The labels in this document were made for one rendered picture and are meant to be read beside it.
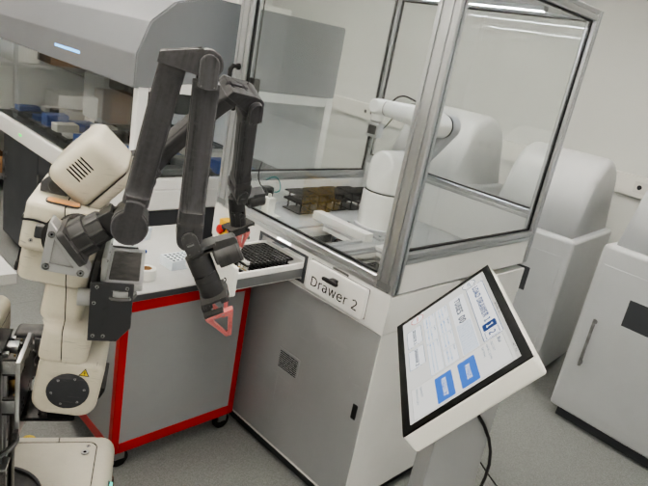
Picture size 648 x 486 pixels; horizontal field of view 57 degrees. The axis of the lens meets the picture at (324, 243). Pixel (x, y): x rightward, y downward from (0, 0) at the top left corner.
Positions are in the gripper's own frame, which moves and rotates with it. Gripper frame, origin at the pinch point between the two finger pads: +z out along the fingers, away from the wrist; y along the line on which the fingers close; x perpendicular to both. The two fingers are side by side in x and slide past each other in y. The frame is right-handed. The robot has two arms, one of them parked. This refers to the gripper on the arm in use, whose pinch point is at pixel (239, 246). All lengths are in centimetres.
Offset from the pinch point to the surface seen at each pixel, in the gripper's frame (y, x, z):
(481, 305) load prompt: -3, 95, -21
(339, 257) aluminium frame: -22.9, 28.0, 1.8
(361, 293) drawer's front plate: -19.4, 41.9, 8.5
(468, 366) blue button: 17, 106, -21
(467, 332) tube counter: 6, 98, -19
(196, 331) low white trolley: 13.8, -13.1, 37.9
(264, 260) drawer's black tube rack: -7.8, 4.1, 7.4
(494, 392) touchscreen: 22, 115, -23
